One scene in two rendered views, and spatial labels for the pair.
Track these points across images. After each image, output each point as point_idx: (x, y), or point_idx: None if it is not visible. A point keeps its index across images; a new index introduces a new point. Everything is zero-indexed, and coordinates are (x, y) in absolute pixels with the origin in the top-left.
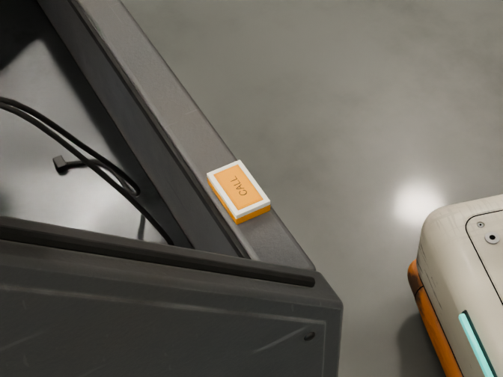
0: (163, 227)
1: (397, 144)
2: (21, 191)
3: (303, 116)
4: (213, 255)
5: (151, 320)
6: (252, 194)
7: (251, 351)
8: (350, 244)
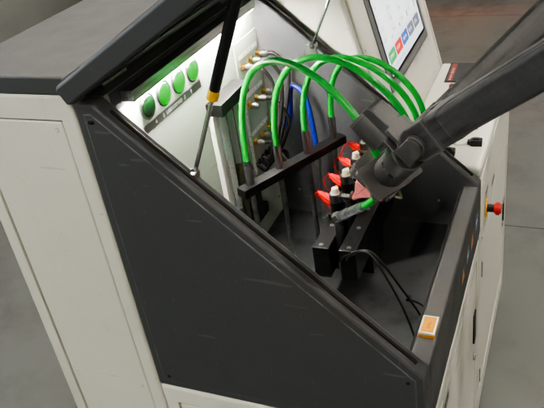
0: None
1: None
2: (387, 299)
3: None
4: (379, 326)
5: (342, 329)
6: (431, 329)
7: (381, 371)
8: None
